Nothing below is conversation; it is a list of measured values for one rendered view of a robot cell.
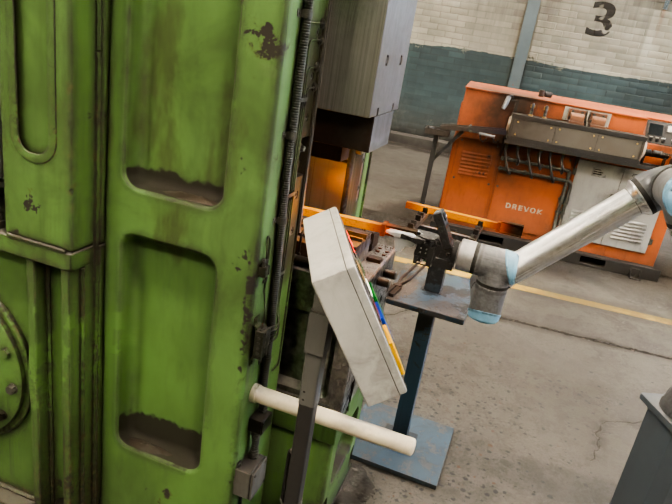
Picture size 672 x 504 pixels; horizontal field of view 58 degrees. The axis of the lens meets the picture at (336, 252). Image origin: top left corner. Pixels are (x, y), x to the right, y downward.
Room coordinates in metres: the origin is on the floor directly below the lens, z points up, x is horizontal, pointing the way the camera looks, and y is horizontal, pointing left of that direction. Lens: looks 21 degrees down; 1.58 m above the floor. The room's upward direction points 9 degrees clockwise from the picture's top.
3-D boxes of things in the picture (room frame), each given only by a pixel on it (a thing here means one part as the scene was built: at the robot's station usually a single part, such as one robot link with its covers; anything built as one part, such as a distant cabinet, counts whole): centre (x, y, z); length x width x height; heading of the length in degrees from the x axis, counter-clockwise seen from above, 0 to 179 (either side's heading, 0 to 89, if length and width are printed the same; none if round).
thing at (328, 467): (1.79, 0.12, 0.23); 0.55 x 0.37 x 0.47; 74
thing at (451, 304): (2.09, -0.38, 0.70); 0.40 x 0.30 x 0.02; 163
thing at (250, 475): (1.36, 0.14, 0.36); 0.09 x 0.07 x 0.12; 164
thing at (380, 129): (1.73, 0.13, 1.32); 0.42 x 0.20 x 0.10; 74
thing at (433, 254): (1.64, -0.28, 1.01); 0.12 x 0.08 x 0.09; 74
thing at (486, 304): (1.60, -0.45, 0.90); 0.12 x 0.09 x 0.12; 172
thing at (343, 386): (1.79, 0.12, 0.69); 0.56 x 0.38 x 0.45; 74
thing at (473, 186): (5.33, -1.69, 0.65); 2.10 x 1.12 x 1.30; 79
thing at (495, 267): (1.59, -0.44, 1.02); 0.12 x 0.09 x 0.10; 74
